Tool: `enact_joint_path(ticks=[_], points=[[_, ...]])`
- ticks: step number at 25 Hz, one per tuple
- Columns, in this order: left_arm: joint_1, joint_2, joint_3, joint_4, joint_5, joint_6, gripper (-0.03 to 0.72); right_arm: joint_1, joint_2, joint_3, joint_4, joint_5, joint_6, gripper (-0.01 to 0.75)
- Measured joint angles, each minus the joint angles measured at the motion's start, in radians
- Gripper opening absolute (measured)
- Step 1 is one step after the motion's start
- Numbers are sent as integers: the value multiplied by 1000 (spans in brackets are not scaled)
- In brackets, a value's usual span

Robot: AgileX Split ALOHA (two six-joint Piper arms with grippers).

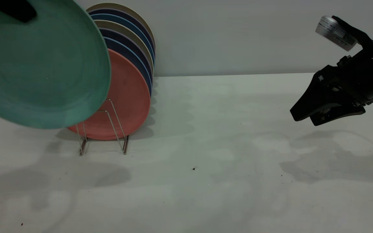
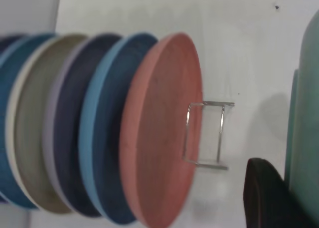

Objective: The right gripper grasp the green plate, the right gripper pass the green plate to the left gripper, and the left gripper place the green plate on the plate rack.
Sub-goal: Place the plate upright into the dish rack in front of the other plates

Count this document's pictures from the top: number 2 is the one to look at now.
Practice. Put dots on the dark purple plate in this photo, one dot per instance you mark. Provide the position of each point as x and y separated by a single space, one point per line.
72 138

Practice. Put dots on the teal blue plate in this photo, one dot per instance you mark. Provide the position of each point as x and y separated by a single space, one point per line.
5 113

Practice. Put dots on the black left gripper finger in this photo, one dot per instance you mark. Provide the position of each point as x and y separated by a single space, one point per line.
264 200

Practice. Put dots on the beige plate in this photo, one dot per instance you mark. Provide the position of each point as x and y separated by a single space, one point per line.
32 138

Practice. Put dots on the green plate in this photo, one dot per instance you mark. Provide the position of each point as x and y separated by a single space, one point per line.
309 113

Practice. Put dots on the dark navy plate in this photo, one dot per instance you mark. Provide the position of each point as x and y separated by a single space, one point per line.
7 42

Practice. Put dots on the red plate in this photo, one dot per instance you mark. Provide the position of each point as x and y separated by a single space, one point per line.
162 125

